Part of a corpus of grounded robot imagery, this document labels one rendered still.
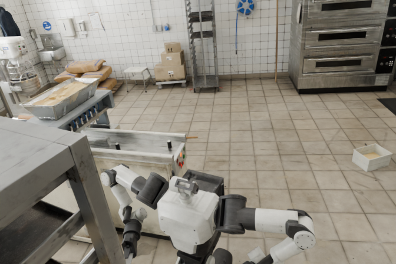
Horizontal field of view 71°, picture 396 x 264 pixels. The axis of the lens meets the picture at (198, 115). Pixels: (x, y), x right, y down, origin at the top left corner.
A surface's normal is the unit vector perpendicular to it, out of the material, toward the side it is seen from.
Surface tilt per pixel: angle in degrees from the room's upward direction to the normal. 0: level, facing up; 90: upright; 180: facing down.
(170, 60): 91
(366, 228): 0
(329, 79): 92
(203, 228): 85
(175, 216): 45
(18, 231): 0
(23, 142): 0
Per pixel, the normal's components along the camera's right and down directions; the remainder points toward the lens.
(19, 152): -0.09, -0.89
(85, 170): 0.90, 0.13
